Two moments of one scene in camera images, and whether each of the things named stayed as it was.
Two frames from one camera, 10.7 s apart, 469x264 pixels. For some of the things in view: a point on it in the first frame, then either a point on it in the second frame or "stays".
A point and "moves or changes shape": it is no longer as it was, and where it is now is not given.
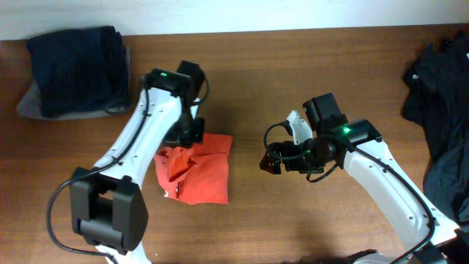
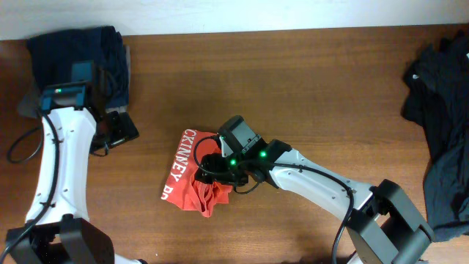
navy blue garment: x=80 y=70 stays
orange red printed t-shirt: x=198 y=174 moves or changes shape
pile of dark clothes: x=435 y=95 stays
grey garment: x=30 y=105 stays
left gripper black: x=196 y=135 -> x=124 y=130
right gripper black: x=286 y=147 -> x=221 y=178
